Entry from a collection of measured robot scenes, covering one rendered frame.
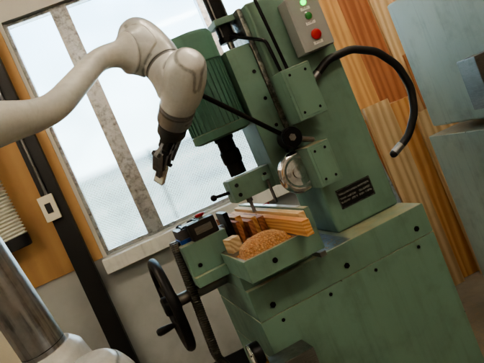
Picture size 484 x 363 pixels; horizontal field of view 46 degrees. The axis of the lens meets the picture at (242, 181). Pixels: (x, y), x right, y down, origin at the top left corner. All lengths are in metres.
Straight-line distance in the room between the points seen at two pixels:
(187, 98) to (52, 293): 1.96
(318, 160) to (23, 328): 0.85
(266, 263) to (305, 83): 0.52
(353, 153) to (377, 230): 0.25
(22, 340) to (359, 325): 0.87
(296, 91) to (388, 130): 1.51
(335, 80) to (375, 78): 1.52
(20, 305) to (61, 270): 1.81
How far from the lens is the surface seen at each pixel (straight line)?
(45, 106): 1.18
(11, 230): 2.90
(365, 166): 1.74
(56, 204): 2.96
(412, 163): 3.08
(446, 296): 1.77
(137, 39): 1.39
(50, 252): 3.07
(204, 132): 1.63
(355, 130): 1.74
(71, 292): 3.10
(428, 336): 1.76
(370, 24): 3.31
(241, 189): 1.67
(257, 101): 1.67
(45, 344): 1.29
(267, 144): 1.66
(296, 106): 1.58
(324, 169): 1.58
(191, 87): 1.31
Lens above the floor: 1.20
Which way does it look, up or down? 5 degrees down
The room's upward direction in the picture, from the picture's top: 23 degrees counter-clockwise
